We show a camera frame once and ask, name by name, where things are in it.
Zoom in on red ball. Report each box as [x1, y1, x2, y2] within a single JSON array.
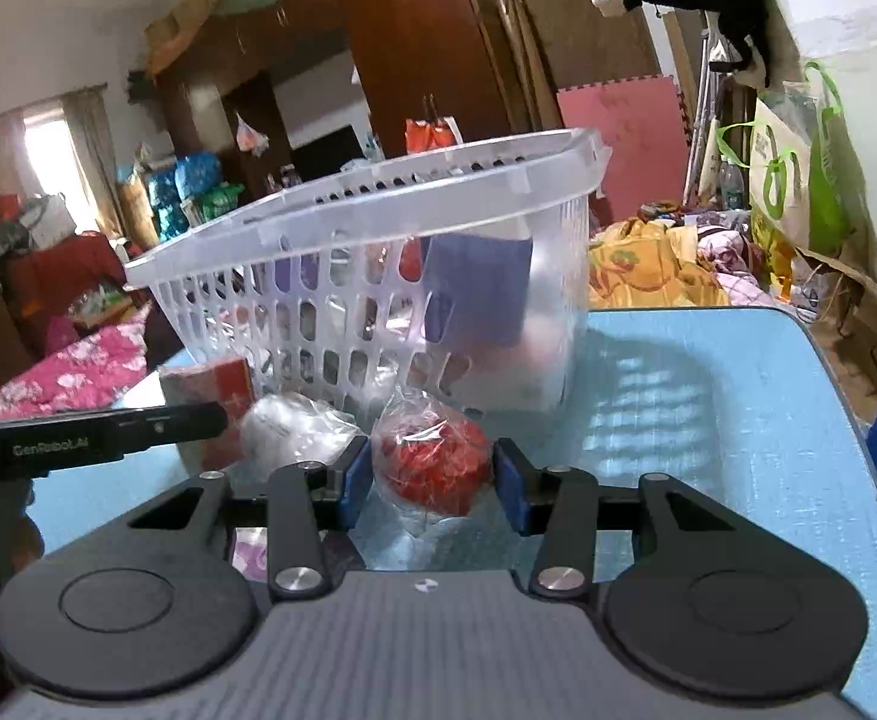
[[372, 387, 492, 536]]

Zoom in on dark blue carton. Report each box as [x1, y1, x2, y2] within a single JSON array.
[[422, 234, 533, 349]]

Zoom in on purple box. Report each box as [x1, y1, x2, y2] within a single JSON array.
[[230, 527, 268, 583]]

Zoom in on white roll in plastic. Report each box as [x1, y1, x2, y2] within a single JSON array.
[[240, 392, 364, 481]]

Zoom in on pink floral bedding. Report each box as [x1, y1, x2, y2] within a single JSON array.
[[0, 307, 151, 419]]

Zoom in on red flat box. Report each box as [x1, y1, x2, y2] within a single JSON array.
[[157, 354, 258, 473]]

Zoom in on white plastic laundry basket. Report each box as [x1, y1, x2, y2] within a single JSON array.
[[126, 128, 611, 419]]

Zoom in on yellow patterned blanket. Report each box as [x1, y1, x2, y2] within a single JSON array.
[[588, 218, 729, 310]]

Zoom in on window curtains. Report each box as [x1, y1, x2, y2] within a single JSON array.
[[0, 86, 125, 238]]

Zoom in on orange hanging bag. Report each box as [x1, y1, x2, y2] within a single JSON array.
[[404, 117, 461, 154]]

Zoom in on pink foam mat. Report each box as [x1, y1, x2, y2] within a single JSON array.
[[557, 75, 689, 224]]

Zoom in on green and white tote bag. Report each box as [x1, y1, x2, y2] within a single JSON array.
[[717, 60, 852, 257]]

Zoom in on dark red wooden wardrobe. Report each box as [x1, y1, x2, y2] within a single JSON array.
[[151, 0, 512, 192]]

